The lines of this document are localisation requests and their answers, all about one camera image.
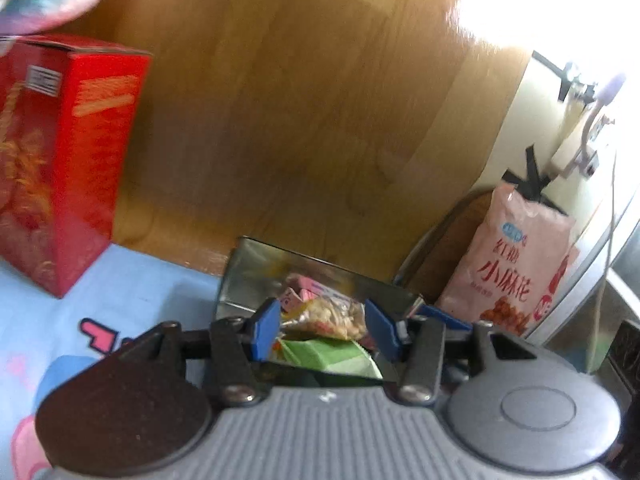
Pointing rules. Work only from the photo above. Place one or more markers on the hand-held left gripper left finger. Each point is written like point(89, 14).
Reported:
point(265, 329)

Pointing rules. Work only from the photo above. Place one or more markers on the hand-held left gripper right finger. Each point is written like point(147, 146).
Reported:
point(382, 331)

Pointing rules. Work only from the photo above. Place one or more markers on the clear peanut snack packet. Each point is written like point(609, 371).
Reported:
point(327, 316)

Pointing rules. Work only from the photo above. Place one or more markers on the dark metal tin box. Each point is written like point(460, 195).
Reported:
point(250, 272)

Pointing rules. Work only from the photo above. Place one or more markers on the pink small snack packet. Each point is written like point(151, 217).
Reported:
point(305, 291)

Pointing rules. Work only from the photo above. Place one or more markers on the green snack packet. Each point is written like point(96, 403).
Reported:
point(330, 355)

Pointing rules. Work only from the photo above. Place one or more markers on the pink snack bag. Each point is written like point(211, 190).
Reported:
point(515, 255)

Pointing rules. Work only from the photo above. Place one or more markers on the printed blanket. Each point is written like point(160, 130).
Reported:
point(100, 290)

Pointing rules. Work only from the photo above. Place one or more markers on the black tape piece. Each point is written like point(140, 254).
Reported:
point(567, 77)
point(532, 175)

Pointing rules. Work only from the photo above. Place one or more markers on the wooden headboard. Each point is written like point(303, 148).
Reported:
point(300, 110)

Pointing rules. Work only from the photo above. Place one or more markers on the white power strip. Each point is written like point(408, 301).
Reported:
point(575, 157)

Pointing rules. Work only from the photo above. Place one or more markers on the red gift box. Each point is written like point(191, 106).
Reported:
point(65, 160)

